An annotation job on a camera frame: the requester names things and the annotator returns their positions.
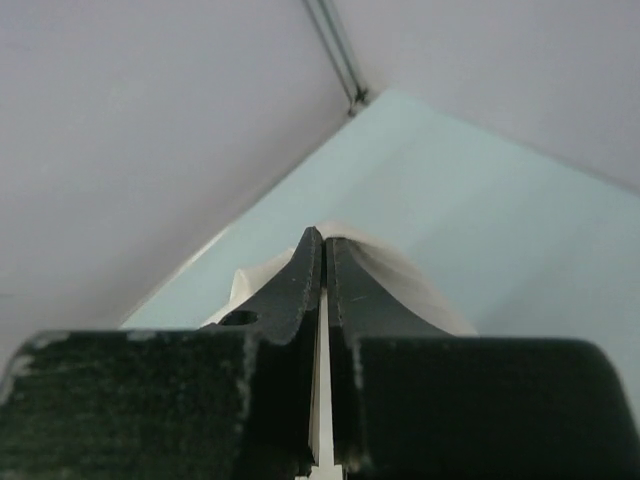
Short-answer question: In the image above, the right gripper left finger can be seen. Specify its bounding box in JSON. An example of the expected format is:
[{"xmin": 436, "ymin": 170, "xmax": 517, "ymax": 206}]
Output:
[{"xmin": 219, "ymin": 227, "xmax": 323, "ymax": 345}]

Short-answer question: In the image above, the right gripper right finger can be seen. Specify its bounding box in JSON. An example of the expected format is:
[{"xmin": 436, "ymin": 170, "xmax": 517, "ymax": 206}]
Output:
[{"xmin": 325, "ymin": 238, "xmax": 449, "ymax": 340}]

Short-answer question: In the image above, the white robot print t-shirt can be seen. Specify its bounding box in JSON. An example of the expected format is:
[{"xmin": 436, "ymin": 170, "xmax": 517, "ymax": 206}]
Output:
[{"xmin": 199, "ymin": 219, "xmax": 476, "ymax": 464}]

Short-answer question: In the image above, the left aluminium corner post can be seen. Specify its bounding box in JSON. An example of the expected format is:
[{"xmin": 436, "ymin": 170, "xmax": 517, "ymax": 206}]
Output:
[{"xmin": 303, "ymin": 0, "xmax": 371, "ymax": 118}]

